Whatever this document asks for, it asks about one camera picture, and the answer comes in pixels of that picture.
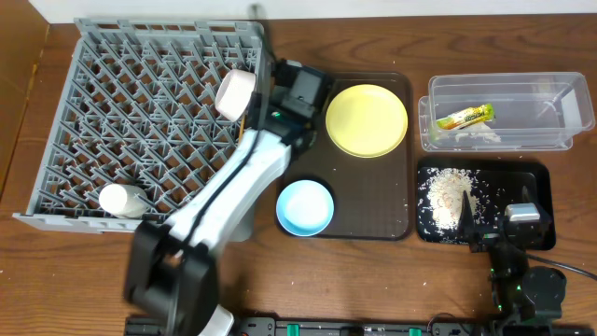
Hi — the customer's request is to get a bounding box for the green snack wrapper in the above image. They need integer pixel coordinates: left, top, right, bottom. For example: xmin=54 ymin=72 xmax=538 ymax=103
xmin=437 ymin=104 xmax=494 ymax=130

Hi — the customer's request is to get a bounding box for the yellow round plate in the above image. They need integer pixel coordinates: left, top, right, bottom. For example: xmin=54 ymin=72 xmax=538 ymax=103
xmin=325 ymin=84 xmax=409 ymax=159

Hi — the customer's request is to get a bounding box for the light blue bowl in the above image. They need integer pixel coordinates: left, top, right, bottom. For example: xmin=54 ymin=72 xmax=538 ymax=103
xmin=275 ymin=180 xmax=335 ymax=237

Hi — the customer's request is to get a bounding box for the wooden chopstick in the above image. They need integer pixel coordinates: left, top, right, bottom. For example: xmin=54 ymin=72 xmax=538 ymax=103
xmin=238 ymin=116 xmax=246 ymax=143

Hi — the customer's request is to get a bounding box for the white cup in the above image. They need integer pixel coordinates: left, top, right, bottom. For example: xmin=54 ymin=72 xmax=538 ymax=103
xmin=99 ymin=184 xmax=147 ymax=218

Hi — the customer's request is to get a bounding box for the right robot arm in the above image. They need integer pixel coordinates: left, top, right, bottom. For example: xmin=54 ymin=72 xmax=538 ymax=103
xmin=458 ymin=188 xmax=567 ymax=336

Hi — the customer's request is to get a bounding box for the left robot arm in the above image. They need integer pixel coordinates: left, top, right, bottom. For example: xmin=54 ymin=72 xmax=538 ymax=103
xmin=123 ymin=60 xmax=333 ymax=335

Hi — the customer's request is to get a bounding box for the black waste tray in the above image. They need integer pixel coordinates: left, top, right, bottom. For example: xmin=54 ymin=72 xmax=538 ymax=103
xmin=416 ymin=157 xmax=556 ymax=250

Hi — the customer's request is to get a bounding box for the spilled rice food waste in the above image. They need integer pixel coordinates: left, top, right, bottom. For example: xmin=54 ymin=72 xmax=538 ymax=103
xmin=418 ymin=168 xmax=486 ymax=237

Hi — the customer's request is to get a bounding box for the clear plastic bin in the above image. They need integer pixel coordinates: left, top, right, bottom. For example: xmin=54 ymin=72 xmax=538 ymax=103
xmin=418 ymin=72 xmax=596 ymax=152

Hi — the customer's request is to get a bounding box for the dark brown serving tray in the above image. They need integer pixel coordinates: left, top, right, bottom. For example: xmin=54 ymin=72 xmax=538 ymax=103
xmin=278 ymin=73 xmax=414 ymax=240

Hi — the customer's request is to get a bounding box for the grey plastic dish rack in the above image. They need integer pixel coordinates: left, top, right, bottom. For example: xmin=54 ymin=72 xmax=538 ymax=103
xmin=20 ymin=19 xmax=269 ymax=233

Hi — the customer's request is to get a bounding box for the black equipment rail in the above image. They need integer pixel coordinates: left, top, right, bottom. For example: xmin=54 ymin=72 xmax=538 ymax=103
xmin=123 ymin=312 xmax=593 ymax=336

